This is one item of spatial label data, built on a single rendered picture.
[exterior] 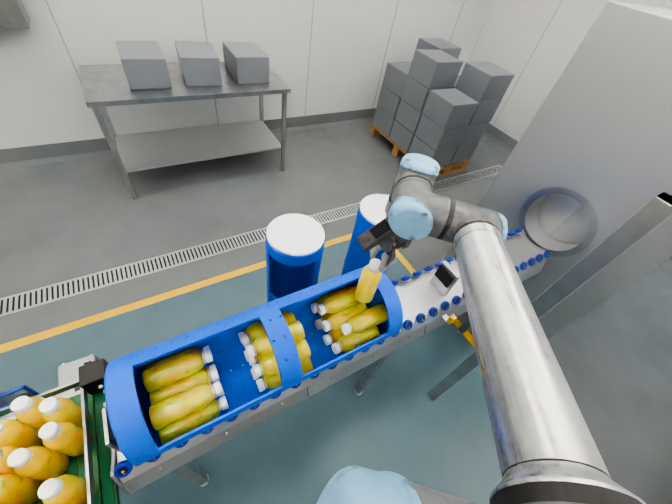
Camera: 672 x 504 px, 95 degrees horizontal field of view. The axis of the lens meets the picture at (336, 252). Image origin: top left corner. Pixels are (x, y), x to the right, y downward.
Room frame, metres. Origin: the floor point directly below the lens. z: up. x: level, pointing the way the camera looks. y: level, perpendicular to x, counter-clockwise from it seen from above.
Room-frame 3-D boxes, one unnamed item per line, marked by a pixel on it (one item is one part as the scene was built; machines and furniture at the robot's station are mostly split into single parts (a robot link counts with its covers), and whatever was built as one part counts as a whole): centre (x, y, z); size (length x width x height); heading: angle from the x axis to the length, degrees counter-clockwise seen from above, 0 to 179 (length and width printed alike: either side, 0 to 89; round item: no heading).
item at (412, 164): (0.66, -0.15, 1.67); 0.10 x 0.09 x 0.12; 176
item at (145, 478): (0.79, -0.30, 0.79); 2.17 x 0.29 x 0.34; 129
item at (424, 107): (4.12, -0.77, 0.59); 1.20 x 0.80 x 1.19; 40
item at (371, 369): (0.74, -0.35, 0.31); 0.06 x 0.06 x 0.63; 39
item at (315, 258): (1.02, 0.21, 0.59); 0.28 x 0.28 x 0.88
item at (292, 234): (1.02, 0.21, 1.03); 0.28 x 0.28 x 0.01
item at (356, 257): (1.35, -0.21, 0.59); 0.28 x 0.28 x 0.88
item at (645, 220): (0.82, -0.86, 0.85); 0.06 x 0.06 x 1.70; 39
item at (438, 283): (0.97, -0.52, 1.00); 0.10 x 0.04 x 0.15; 39
